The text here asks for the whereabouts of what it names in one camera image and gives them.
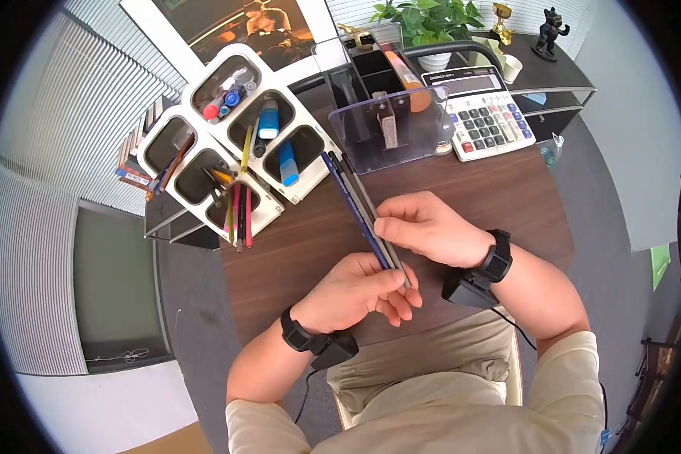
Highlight person's left hand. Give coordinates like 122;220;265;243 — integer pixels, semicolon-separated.
291;252;423;336

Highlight person's right hand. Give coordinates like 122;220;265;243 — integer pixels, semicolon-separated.
373;191;497;270

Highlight person's left index finger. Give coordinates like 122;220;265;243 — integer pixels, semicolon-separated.
397;286;423;311

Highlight person's right thumb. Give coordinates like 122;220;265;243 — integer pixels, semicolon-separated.
373;217;428;252

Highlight person's left thumb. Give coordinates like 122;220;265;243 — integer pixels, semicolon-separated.
352;268;407;296

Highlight person's right index finger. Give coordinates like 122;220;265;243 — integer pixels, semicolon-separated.
376;191;438;221

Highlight person's left ring finger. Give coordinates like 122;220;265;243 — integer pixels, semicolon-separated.
373;301;402;328

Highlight person's left middle finger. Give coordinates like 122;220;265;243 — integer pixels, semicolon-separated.
385;295;415;322

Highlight dark grey pencil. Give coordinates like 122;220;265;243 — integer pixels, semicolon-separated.
340;153;413;290

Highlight blue pencil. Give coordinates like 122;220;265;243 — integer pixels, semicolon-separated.
320;152;391;270

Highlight person's legs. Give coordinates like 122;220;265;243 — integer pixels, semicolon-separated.
326;309;517;421

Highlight clear acrylic desk organizer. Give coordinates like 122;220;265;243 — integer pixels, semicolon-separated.
312;23;456;175

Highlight wooden stamp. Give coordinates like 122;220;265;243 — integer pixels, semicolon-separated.
373;91;400;150

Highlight black wrist band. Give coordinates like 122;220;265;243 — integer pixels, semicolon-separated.
442;229;513;310
281;306;359;371

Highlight white desk calculator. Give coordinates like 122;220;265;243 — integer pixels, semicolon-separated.
421;65;537;163

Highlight person's body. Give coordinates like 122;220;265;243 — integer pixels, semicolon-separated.
226;332;605;454

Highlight blue highlighter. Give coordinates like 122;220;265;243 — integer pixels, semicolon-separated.
258;99;280;140
278;140;300;187

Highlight orange marker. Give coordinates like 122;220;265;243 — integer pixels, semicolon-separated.
383;50;432;112

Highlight red pencil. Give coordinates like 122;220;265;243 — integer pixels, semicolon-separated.
244;187;254;250

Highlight white three-slot pen holder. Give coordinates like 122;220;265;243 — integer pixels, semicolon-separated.
182;44;342;205
137;105;285;245

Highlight dark brown pencil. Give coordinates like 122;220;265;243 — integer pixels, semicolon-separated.
236;184;245;253

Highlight clear small bottle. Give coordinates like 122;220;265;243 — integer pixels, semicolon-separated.
541;133;565;167

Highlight black pen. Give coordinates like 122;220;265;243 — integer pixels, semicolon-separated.
252;116;267;159

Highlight black curved bar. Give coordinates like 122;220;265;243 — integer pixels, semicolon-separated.
403;41;506;75

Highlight yellow pencil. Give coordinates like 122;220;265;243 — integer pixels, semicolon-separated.
240;125;254;174

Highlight white paper cup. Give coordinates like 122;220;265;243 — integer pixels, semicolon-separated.
502;54;523;85

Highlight gold binder clip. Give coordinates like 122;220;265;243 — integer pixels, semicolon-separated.
337;23;376;50

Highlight green potted plant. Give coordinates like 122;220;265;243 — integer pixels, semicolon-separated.
370;0;485;72

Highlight black side shelf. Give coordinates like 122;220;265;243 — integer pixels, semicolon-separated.
477;31;597;143

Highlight gold trophy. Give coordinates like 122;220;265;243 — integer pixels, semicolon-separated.
491;3;515;45

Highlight blue marker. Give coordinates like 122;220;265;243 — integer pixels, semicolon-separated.
220;83;247;110

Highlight red marker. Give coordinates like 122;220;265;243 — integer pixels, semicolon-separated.
202;93;225;123

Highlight black figurine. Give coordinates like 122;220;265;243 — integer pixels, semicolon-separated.
532;7;571;62

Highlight framed poster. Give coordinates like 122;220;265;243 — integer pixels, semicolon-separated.
119;0;348;87

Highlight stack of books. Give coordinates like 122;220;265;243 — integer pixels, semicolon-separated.
115;96;174;201

